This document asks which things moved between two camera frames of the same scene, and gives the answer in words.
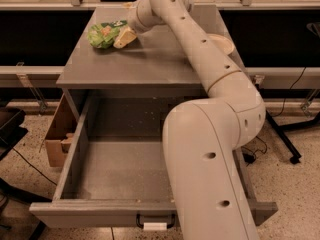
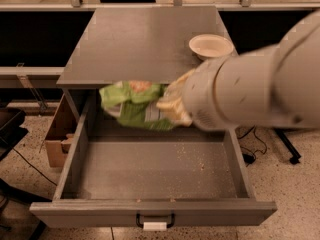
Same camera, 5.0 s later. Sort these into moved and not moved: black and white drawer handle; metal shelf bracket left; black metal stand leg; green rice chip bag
Moved: green rice chip bag
Not moved: black and white drawer handle; black metal stand leg; metal shelf bracket left
